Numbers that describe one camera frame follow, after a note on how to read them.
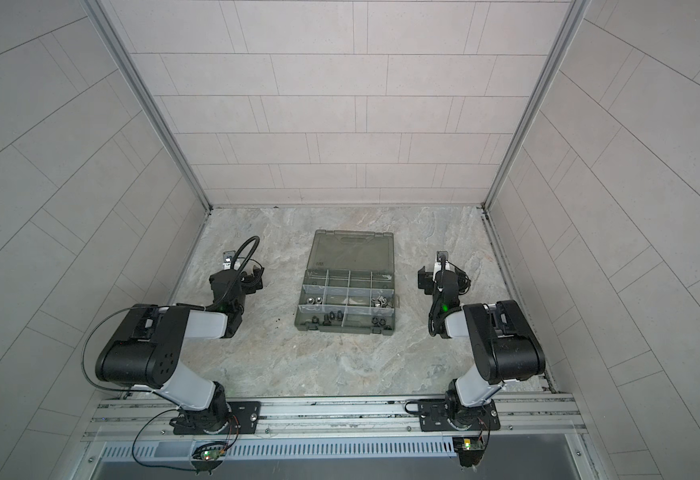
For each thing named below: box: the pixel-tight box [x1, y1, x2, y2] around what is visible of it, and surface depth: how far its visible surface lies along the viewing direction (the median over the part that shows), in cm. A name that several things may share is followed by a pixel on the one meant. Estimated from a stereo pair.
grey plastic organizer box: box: [294, 230, 396, 336], surface depth 96 cm
